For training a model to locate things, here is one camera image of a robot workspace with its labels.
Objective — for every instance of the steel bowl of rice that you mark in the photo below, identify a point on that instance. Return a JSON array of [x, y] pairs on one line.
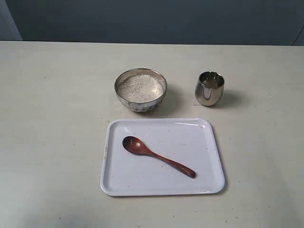
[[140, 89]]

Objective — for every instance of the steel cup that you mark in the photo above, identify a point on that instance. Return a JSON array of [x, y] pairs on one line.
[[209, 88]]

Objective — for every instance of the white plastic tray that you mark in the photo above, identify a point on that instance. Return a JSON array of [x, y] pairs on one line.
[[188, 141]]

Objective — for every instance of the dark red wooden spoon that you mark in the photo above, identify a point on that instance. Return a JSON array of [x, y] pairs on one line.
[[136, 146]]

